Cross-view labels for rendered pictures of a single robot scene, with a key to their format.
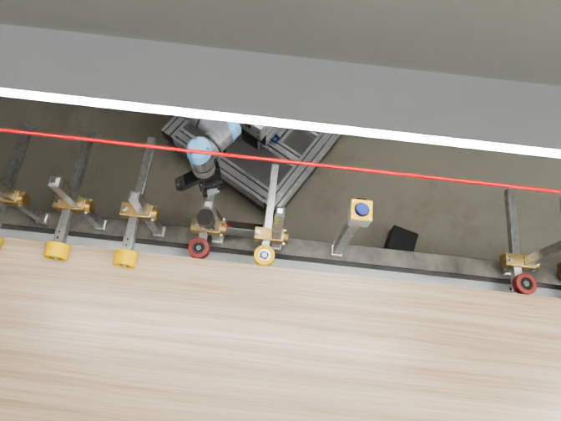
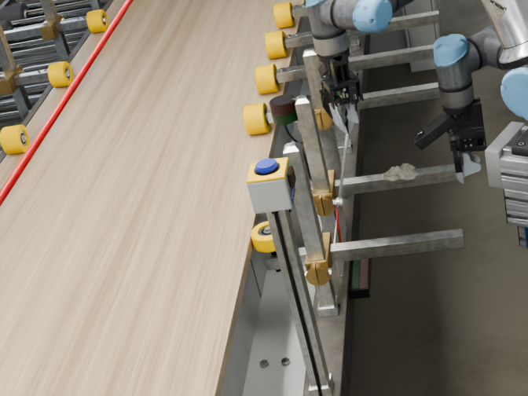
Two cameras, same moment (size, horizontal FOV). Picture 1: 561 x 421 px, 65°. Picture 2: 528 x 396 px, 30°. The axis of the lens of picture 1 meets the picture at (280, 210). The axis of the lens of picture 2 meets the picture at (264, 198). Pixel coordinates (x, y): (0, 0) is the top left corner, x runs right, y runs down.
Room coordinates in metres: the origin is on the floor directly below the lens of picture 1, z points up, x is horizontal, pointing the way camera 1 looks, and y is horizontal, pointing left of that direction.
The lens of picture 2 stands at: (0.89, -1.75, 2.03)
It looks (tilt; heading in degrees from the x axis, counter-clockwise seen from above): 29 degrees down; 104
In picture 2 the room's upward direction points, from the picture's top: 14 degrees counter-clockwise
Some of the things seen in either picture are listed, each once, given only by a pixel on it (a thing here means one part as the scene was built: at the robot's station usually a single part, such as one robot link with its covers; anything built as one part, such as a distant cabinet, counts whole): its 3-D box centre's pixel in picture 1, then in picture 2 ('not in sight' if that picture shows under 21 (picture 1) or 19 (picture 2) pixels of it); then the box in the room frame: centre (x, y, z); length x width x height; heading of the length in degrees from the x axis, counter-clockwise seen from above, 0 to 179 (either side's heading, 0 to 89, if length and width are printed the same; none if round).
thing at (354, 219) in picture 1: (359, 213); (271, 187); (0.53, -0.26, 1.18); 0.07 x 0.07 x 0.08; 1
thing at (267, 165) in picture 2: (361, 209); (266, 167); (0.53, -0.26, 1.22); 0.04 x 0.04 x 0.02
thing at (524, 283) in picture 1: (518, 286); not in sight; (0.43, -0.96, 0.85); 0.08 x 0.08 x 0.11
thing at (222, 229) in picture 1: (209, 228); (324, 193); (0.52, 0.27, 0.85); 0.13 x 0.06 x 0.05; 91
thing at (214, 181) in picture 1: (208, 176); (339, 76); (0.61, 0.26, 1.15); 0.09 x 0.08 x 0.12; 111
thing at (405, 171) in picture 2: not in sight; (399, 170); (0.70, 0.29, 0.87); 0.09 x 0.07 x 0.02; 1
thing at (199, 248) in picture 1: (199, 251); not in sight; (0.42, 0.29, 0.85); 0.08 x 0.08 x 0.11
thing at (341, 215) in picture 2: (224, 230); (340, 236); (0.54, 0.22, 0.75); 0.26 x 0.01 x 0.10; 91
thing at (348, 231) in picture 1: (346, 236); (299, 302); (0.53, -0.26, 0.93); 0.05 x 0.04 x 0.45; 91
